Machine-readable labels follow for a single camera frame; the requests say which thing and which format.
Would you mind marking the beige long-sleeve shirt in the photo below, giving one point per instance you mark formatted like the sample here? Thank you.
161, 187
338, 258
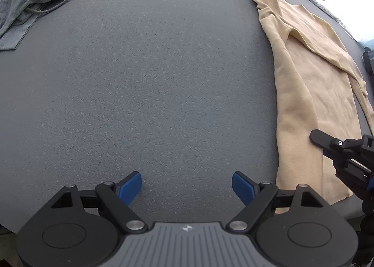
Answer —
309, 85

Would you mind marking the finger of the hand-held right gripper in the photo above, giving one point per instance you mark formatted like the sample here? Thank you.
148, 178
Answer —
324, 141

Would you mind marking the dark object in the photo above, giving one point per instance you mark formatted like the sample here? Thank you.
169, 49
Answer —
368, 62

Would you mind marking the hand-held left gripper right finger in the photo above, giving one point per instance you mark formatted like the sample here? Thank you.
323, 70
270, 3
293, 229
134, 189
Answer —
242, 188

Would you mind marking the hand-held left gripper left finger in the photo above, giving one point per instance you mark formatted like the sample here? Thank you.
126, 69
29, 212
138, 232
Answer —
130, 186

